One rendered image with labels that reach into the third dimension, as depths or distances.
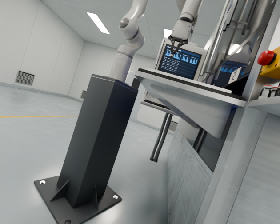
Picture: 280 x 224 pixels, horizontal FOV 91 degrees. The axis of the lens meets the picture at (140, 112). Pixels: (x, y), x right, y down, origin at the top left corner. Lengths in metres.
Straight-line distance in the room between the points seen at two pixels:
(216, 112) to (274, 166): 0.24
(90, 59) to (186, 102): 7.15
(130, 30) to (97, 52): 6.56
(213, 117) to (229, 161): 0.17
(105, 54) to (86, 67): 1.17
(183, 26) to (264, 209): 0.87
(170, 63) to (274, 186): 1.30
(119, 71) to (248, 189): 0.86
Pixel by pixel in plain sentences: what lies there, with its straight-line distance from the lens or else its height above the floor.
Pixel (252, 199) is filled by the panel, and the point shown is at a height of 0.59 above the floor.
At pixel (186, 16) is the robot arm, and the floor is 1.31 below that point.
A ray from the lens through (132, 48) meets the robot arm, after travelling 1.04.
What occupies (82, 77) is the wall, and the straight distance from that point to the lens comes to 7.56.
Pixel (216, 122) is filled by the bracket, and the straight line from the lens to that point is 0.63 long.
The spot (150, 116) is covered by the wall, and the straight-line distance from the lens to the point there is 6.11.
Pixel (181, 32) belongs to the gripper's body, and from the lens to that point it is 0.93.
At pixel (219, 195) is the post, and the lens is 0.59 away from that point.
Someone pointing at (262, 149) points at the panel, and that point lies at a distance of 0.59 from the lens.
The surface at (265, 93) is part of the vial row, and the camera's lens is 0.53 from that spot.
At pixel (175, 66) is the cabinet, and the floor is 1.28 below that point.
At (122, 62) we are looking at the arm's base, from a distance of 0.99.
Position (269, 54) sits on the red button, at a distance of 0.53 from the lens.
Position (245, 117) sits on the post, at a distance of 0.56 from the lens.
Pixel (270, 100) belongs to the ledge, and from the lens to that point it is 0.48.
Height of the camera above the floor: 0.75
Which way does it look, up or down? 2 degrees down
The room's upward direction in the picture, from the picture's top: 19 degrees clockwise
